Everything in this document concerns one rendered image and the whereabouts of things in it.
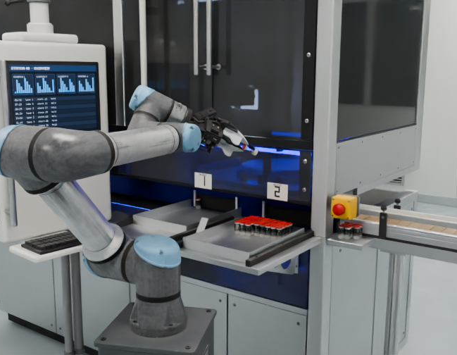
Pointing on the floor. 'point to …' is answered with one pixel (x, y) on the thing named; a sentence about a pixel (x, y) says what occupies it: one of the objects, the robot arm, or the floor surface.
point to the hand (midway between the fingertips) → (241, 144)
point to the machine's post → (323, 172)
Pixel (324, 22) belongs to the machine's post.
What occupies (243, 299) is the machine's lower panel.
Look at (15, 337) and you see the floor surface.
